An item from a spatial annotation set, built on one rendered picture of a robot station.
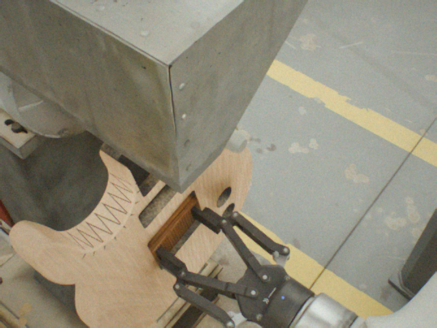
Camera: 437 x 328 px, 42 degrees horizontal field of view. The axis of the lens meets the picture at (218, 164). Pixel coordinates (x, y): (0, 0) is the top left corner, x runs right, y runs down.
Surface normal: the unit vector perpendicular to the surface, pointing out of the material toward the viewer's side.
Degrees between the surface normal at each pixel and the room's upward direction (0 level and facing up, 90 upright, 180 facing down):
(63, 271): 89
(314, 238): 0
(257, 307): 8
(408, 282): 90
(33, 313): 8
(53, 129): 107
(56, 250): 89
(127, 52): 90
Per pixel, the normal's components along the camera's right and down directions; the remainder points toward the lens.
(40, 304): -0.26, -0.28
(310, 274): -0.01, -0.58
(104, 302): 0.79, 0.48
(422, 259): -0.72, 0.57
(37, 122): 0.41, 0.82
